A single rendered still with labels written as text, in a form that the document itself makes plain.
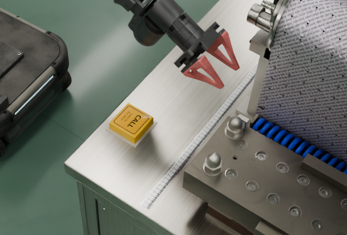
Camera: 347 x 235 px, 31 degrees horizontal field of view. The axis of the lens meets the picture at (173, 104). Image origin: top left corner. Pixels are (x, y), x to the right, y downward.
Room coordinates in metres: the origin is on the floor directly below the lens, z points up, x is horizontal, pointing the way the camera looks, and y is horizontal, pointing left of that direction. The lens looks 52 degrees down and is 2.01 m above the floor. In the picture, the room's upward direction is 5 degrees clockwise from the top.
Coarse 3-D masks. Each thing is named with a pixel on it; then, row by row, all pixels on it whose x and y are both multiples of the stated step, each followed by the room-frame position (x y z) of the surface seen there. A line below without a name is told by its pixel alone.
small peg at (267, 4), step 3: (264, 0) 0.83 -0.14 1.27; (261, 3) 0.83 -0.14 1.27; (264, 3) 0.82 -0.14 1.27; (267, 3) 0.82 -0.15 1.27; (270, 3) 0.82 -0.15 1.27; (261, 6) 0.82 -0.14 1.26; (264, 6) 0.82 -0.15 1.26; (267, 6) 0.82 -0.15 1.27; (270, 6) 0.82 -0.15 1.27; (273, 6) 0.82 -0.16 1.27; (270, 9) 0.81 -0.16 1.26; (273, 9) 0.81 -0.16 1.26
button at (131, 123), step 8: (128, 104) 0.84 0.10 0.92; (120, 112) 0.82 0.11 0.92; (128, 112) 0.82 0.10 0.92; (136, 112) 0.82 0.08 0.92; (144, 112) 0.82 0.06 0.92; (112, 120) 0.79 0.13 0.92; (120, 120) 0.80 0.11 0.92; (128, 120) 0.80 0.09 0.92; (136, 120) 0.80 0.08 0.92; (144, 120) 0.80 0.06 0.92; (152, 120) 0.81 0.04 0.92; (112, 128) 0.78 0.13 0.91; (120, 128) 0.78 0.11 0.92; (128, 128) 0.78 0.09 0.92; (136, 128) 0.78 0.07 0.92; (144, 128) 0.78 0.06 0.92; (128, 136) 0.76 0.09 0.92; (136, 136) 0.76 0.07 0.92
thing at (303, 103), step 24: (288, 72) 0.74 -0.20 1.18; (264, 96) 0.76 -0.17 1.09; (288, 96) 0.74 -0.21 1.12; (312, 96) 0.72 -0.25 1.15; (336, 96) 0.70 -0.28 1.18; (288, 120) 0.73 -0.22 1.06; (312, 120) 0.71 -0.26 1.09; (336, 120) 0.69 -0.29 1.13; (312, 144) 0.70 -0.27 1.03; (336, 144) 0.68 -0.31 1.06
